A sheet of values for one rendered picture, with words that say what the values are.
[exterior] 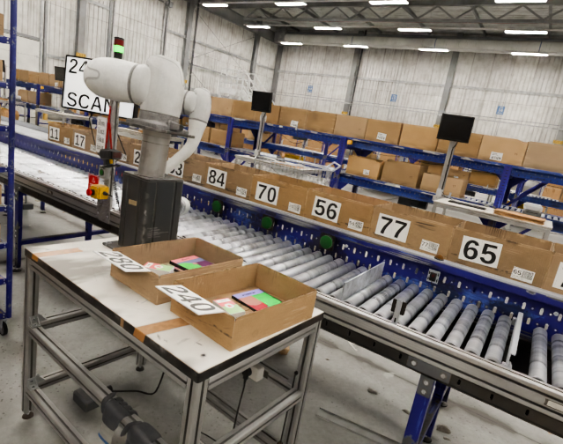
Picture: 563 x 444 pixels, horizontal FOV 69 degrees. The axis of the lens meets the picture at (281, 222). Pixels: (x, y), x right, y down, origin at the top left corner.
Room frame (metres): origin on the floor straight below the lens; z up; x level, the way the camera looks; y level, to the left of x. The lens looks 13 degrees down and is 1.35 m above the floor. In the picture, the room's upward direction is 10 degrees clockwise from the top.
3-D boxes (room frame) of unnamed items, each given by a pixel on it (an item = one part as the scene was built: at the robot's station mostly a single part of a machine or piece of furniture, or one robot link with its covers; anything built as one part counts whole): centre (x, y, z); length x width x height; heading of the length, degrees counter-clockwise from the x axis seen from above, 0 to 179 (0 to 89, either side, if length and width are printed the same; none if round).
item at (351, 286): (1.70, -0.41, 0.76); 0.46 x 0.01 x 0.09; 148
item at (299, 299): (1.22, 0.07, 0.80); 0.38 x 0.28 x 0.10; 142
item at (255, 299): (1.29, 0.01, 0.76); 0.19 x 0.14 x 0.02; 48
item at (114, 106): (2.24, 1.00, 1.11); 0.12 x 0.05 x 0.88; 58
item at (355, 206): (2.26, -0.36, 0.97); 0.39 x 0.29 x 0.17; 58
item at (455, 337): (1.48, -0.77, 0.72); 0.52 x 0.05 x 0.05; 148
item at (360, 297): (1.68, -0.43, 0.72); 0.52 x 0.05 x 0.05; 148
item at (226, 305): (1.15, 0.11, 0.78); 0.10 x 0.06 x 0.05; 42
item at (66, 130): (3.70, 1.97, 0.96); 0.39 x 0.29 x 0.17; 59
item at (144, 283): (1.41, 0.34, 0.80); 0.38 x 0.28 x 0.10; 143
